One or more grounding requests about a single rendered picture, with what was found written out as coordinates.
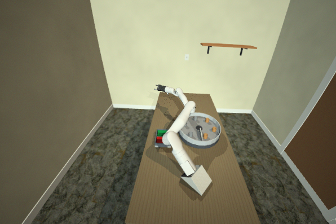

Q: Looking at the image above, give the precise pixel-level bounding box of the red and green divided tray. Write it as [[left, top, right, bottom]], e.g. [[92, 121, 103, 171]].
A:
[[154, 129, 171, 148]]

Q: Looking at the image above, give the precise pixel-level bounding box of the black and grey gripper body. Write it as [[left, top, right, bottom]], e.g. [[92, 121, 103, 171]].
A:
[[157, 85, 170, 94]]

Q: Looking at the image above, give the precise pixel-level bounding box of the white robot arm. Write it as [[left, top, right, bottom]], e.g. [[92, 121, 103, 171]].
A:
[[162, 87, 196, 176]]

